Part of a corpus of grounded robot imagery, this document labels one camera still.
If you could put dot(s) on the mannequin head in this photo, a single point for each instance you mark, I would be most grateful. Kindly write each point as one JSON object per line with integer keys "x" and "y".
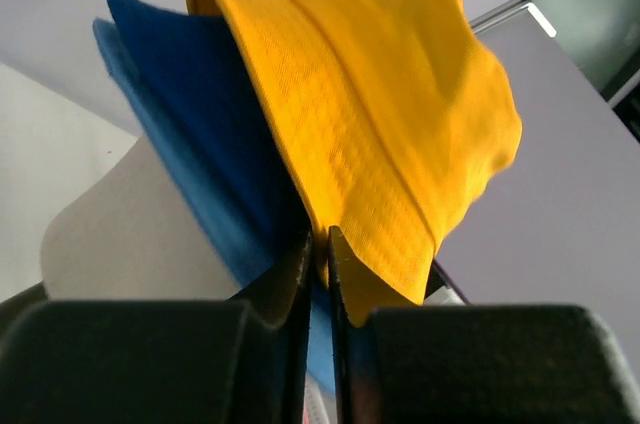
{"x": 130, "y": 236}

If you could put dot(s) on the yellow bucket hat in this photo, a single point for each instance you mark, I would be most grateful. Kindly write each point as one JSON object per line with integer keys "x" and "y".
{"x": 391, "y": 117}

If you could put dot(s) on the aluminium right corner post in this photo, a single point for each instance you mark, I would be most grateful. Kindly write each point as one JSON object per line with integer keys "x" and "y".
{"x": 509, "y": 10}

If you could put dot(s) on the white plastic basket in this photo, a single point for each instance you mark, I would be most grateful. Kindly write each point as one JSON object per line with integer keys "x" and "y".
{"x": 315, "y": 408}

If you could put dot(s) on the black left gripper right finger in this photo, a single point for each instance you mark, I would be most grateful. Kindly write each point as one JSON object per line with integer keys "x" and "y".
{"x": 396, "y": 362}

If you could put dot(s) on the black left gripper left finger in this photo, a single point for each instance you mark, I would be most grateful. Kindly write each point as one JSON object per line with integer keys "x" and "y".
{"x": 241, "y": 360}

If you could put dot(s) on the dark blue bucket hat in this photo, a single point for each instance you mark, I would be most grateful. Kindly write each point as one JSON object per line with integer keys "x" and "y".
{"x": 192, "y": 63}

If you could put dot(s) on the light blue bucket hat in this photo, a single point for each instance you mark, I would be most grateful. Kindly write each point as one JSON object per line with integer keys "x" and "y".
{"x": 223, "y": 222}

